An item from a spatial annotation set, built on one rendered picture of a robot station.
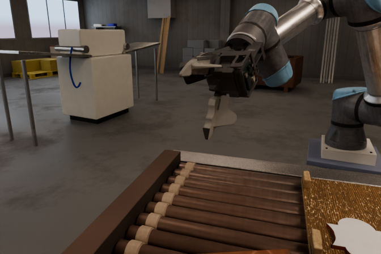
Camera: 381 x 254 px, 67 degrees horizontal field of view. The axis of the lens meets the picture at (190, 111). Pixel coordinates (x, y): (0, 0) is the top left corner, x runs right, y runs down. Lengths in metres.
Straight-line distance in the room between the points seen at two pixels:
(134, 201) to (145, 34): 10.57
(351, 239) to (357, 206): 0.16
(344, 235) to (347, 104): 0.62
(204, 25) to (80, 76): 6.38
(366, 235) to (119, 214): 0.53
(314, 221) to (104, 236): 0.46
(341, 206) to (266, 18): 0.49
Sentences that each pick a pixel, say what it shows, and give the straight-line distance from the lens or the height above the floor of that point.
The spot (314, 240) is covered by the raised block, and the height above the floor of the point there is 0.96.
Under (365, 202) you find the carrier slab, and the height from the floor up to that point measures 0.94.
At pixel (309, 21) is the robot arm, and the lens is 1.00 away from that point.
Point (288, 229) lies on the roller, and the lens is 0.74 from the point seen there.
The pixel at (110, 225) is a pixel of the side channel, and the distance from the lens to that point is 0.68.
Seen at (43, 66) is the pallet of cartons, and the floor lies 0.31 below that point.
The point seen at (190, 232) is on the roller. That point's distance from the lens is 0.71.
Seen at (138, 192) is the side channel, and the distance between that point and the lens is 0.78.
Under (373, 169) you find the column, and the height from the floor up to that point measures 0.87.
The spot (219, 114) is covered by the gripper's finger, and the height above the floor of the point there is 1.19.
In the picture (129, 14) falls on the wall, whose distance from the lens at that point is 11.59.
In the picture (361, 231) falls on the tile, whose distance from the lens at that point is 0.75.
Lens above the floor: 1.35
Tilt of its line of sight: 15 degrees down
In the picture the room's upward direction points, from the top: straight up
